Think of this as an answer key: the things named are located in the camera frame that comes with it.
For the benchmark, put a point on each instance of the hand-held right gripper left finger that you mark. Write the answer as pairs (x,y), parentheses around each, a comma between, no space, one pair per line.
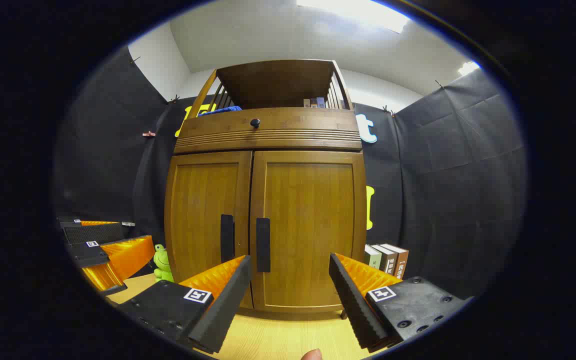
(228,295)

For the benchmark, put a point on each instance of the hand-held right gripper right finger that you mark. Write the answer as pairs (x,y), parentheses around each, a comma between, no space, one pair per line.
(350,300)

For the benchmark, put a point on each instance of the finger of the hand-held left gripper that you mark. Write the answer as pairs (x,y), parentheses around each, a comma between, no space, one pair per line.
(93,233)
(123,257)

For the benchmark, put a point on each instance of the wooden shoe cabinet door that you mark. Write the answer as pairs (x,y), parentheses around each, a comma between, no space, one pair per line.
(198,210)
(313,215)

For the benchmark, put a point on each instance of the wooden double-door shoe cabinet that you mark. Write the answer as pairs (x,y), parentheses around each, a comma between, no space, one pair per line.
(273,82)

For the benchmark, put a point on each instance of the wooden cabinet drawer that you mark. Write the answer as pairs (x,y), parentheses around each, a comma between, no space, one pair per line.
(298,125)

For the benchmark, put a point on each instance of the green frog plush toy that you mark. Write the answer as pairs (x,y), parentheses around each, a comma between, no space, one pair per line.
(162,262)

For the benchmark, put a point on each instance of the green book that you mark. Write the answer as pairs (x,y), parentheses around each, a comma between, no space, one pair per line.
(372,257)

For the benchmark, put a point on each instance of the grey book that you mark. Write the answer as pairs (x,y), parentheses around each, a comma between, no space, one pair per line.
(387,260)

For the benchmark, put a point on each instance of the brown book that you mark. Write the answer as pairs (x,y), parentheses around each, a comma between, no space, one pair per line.
(401,264)

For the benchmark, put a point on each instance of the black backdrop cloth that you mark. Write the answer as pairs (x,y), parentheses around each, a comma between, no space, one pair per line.
(448,175)

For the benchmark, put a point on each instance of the black drawer knob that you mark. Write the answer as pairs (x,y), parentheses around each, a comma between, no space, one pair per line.
(255,122)

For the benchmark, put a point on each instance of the blue cloth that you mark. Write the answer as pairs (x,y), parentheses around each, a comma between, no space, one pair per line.
(220,111)

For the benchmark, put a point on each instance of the small blue box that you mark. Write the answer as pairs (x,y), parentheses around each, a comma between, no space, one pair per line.
(321,102)

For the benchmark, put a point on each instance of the small tan box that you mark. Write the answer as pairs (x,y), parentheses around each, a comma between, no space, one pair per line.
(309,103)

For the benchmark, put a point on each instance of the small ceiling light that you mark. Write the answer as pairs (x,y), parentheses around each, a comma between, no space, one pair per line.
(469,68)

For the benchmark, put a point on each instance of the large ceiling light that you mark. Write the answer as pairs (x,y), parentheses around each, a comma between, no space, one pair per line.
(363,12)

